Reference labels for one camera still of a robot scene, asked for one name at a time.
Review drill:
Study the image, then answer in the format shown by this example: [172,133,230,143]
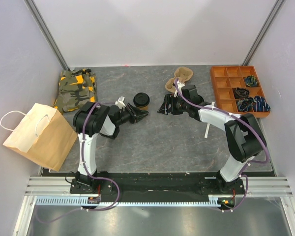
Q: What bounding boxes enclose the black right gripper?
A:
[157,94,189,115]

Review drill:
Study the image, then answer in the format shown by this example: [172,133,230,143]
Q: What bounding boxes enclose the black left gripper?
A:
[116,103,148,126]

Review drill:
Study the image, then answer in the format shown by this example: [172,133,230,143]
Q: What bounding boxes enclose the brown paper coffee cup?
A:
[136,104,148,111]

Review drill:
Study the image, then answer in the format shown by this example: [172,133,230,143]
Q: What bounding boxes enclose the black plastic cup lid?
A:
[133,92,150,105]

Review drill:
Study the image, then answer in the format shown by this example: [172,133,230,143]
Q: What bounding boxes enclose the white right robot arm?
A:
[158,83,269,194]

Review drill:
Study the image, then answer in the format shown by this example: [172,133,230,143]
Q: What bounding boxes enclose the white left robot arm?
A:
[70,102,148,193]

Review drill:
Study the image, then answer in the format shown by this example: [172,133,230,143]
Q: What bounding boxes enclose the brown paper takeout bag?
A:
[0,103,77,171]

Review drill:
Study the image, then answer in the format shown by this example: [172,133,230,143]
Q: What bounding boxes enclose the cardboard cup carrier tray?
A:
[165,66,193,93]

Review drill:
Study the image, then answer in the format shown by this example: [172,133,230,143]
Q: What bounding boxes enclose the white paper-wrapped straw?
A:
[204,101,215,139]

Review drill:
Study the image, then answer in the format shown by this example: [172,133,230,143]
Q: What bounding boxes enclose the camouflage folded cloth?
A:
[54,68,97,114]

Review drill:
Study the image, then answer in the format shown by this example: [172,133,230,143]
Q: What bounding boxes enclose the orange compartment tray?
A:
[210,65,270,118]

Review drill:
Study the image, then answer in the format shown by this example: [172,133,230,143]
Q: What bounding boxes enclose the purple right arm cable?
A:
[174,78,270,213]

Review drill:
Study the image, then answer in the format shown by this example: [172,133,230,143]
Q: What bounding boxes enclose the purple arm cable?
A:
[34,102,121,224]
[174,78,270,213]

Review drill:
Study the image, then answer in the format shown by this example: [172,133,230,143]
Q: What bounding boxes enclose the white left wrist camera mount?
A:
[115,96,126,109]

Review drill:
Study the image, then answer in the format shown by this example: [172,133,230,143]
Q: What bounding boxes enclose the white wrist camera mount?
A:
[115,96,126,109]
[174,78,185,97]

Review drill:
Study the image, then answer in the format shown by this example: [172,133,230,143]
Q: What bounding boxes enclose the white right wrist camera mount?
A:
[174,78,185,97]

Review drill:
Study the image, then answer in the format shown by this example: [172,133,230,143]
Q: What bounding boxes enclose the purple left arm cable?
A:
[34,102,121,224]

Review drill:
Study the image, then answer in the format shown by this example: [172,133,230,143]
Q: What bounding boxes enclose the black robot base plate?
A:
[70,172,245,196]

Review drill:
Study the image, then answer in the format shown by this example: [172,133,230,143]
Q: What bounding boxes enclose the dark brown hair ties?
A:
[233,88,250,98]

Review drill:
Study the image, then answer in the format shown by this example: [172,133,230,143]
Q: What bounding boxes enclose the blue green hair ties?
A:
[244,75,259,87]

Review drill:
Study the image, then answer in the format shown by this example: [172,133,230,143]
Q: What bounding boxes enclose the blue striped hair ties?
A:
[237,96,271,113]

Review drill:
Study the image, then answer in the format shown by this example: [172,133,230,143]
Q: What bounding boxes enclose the grey slotted cable duct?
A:
[35,196,223,207]

